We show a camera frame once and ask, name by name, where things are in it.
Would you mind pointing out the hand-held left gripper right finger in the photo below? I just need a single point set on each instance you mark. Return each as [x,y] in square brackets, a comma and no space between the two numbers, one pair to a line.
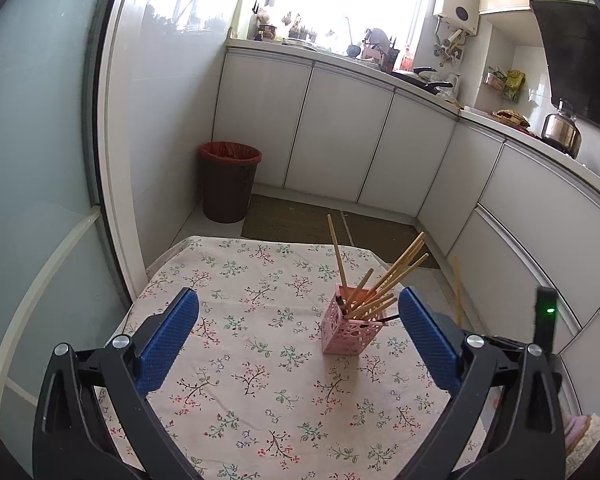
[430,340]

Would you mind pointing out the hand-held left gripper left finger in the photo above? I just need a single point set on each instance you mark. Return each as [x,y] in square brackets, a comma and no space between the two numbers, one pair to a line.
[170,340]

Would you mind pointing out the black chopstick with gold band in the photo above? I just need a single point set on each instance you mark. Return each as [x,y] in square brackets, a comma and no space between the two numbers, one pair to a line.
[391,317]

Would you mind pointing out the pink perforated utensil holder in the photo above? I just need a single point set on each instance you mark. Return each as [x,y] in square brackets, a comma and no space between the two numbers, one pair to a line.
[350,335]

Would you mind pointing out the bunch of wooden chopsticks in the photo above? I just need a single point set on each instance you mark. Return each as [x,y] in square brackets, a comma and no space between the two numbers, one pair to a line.
[336,255]

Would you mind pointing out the floral tablecloth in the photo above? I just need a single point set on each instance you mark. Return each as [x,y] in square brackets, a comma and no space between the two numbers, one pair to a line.
[260,360]

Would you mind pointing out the pink fuzzy cloth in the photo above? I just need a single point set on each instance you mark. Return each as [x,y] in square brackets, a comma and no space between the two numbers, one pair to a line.
[580,430]

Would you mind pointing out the white base cabinet unit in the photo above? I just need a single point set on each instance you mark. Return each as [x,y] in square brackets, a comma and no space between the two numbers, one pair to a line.
[340,130]
[530,210]

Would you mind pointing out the brown trash bin red liner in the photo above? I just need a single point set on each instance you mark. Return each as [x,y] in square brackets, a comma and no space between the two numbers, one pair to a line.
[227,190]

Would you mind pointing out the brown floor mat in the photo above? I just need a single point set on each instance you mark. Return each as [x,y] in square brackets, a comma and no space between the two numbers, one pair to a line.
[290,225]

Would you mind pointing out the steel kettle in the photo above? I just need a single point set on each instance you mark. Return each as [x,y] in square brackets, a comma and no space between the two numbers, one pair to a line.
[560,132]

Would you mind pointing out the basket of food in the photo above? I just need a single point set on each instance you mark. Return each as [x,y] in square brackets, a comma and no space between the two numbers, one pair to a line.
[510,117]

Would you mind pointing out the white kitchen countertop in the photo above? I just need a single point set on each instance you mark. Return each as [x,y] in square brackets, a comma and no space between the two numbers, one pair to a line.
[480,117]

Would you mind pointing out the frosted glass sliding door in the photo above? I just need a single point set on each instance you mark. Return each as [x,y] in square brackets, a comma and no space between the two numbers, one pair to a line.
[40,160]

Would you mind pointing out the yellow green snack bags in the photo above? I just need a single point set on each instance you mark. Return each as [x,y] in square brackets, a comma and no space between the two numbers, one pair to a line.
[514,82]

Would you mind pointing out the black frying pan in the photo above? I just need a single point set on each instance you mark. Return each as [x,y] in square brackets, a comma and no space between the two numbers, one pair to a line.
[432,85]

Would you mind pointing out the black range hood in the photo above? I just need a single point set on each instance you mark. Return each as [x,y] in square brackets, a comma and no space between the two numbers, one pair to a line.
[580,60]

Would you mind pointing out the red bottle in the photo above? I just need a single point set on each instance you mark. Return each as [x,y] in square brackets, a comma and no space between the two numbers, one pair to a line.
[407,60]

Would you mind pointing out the metal water heater pipes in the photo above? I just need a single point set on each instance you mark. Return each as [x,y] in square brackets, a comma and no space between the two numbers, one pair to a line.
[450,47]

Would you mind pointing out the windowsill plant pots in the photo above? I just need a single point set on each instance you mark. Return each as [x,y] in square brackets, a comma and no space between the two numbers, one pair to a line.
[267,25]

